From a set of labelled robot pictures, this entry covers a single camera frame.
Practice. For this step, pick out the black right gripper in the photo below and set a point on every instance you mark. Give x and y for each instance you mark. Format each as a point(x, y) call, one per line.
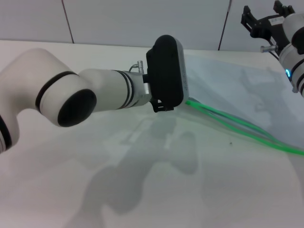
point(268, 27)

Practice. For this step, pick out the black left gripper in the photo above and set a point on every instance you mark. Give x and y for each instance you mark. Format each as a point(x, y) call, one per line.
point(161, 108)

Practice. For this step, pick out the clear green-zipper document bag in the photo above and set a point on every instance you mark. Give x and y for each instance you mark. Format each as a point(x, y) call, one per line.
point(232, 95)

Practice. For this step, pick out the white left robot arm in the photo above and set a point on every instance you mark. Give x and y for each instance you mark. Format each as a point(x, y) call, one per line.
point(71, 95)

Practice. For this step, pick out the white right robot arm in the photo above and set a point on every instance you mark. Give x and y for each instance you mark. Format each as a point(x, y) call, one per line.
point(294, 69)

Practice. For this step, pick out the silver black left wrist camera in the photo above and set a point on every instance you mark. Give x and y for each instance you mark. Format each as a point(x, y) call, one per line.
point(166, 73)

